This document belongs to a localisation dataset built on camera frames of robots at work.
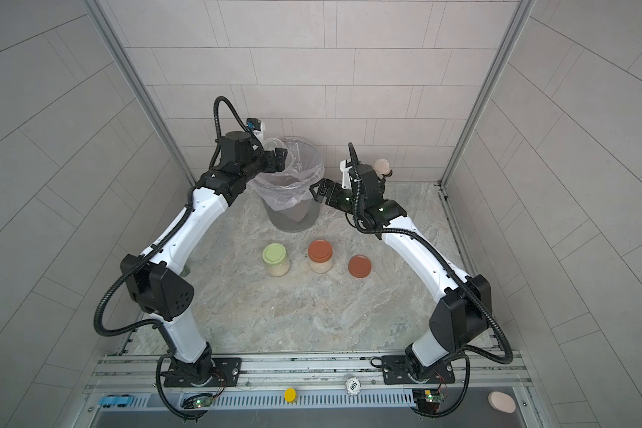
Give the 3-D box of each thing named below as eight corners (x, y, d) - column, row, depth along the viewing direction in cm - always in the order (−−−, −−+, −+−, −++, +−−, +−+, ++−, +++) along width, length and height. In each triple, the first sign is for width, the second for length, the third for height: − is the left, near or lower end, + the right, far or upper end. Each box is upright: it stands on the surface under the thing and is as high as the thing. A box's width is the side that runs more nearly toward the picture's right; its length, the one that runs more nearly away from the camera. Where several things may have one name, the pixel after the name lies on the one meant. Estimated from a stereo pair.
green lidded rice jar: (267, 276, 91) (261, 262, 83) (270, 258, 96) (264, 242, 87) (289, 276, 91) (284, 262, 83) (291, 258, 96) (287, 243, 87)
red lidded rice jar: (309, 273, 92) (307, 259, 84) (310, 254, 97) (308, 239, 89) (332, 273, 92) (332, 259, 84) (332, 254, 97) (332, 239, 89)
